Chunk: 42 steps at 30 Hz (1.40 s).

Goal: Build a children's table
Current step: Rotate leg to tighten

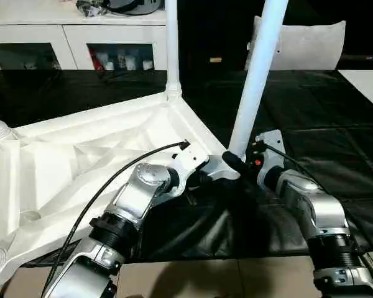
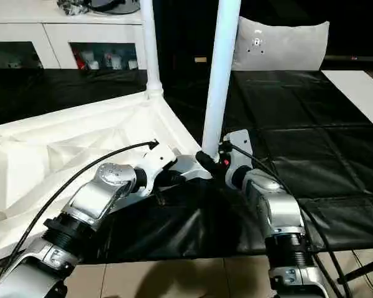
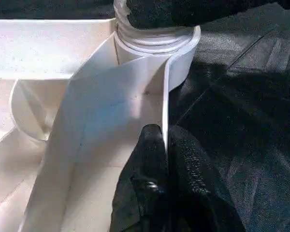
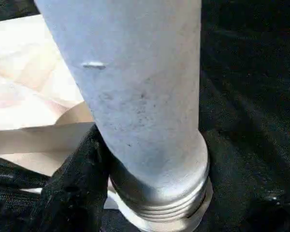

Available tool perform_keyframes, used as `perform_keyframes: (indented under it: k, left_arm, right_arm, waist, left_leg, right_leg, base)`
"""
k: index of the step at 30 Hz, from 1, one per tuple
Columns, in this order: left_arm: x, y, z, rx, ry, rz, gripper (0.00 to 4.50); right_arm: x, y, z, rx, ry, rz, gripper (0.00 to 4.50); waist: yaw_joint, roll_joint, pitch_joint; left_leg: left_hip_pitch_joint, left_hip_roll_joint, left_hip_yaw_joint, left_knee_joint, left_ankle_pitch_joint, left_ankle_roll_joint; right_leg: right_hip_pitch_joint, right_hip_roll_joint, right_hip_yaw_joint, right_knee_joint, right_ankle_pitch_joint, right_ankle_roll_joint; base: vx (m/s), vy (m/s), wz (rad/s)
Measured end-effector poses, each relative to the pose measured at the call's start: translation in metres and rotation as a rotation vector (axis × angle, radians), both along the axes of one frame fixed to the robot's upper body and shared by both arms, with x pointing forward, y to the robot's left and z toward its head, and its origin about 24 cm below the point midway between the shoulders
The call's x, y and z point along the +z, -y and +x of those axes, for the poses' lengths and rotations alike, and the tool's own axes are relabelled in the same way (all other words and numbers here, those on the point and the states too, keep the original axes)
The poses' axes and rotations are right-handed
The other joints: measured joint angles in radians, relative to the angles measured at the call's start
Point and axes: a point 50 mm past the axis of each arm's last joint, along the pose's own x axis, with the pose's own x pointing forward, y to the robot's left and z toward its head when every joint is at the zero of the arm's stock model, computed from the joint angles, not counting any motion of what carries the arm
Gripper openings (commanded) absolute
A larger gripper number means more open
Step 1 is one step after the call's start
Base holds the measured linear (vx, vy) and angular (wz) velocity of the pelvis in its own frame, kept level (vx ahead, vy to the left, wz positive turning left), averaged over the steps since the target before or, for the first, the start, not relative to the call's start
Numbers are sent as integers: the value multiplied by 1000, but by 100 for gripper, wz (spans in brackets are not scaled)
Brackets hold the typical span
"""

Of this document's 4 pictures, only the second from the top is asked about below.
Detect white plastic table leg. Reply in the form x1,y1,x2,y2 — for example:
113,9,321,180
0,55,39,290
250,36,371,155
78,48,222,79
139,0,165,101
200,0,242,163

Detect white plastic table top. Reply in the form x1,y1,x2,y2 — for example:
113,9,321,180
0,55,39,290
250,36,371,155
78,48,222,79
0,93,216,266

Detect black table mat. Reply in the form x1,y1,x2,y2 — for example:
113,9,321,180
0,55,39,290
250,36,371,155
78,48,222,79
0,67,373,264

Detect grey cushion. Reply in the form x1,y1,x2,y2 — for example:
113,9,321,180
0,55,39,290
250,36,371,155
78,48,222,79
231,17,331,71

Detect white flat board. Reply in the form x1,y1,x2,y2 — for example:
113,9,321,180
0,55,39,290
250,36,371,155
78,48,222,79
321,70,373,136

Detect white glass-door cabinet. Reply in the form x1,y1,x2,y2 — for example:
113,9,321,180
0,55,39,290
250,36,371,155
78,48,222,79
0,0,152,71

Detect dark items on cabinet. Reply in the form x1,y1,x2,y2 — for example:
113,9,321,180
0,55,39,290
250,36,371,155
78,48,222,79
56,0,142,16

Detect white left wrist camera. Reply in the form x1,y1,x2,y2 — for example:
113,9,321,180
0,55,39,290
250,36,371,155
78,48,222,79
132,143,178,194

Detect black metal frame leg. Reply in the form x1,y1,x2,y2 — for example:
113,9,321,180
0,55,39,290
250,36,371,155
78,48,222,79
338,256,373,285

